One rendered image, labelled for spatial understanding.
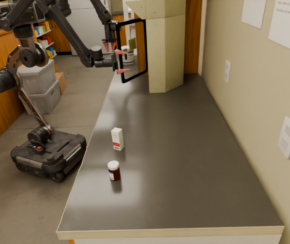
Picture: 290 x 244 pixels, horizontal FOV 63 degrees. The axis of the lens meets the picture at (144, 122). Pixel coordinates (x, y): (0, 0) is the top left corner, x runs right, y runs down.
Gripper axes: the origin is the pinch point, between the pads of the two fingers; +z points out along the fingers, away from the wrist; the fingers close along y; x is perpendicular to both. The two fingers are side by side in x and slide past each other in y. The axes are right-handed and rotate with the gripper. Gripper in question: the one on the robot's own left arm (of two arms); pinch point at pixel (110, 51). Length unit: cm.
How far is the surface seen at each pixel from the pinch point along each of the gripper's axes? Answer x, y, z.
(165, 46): -56, 11, -5
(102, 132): -70, -43, 33
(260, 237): -149, -27, 46
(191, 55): -38, 52, 7
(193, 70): -37, 54, 18
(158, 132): -89, -21, 33
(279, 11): -131, -4, -19
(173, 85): -51, 21, 23
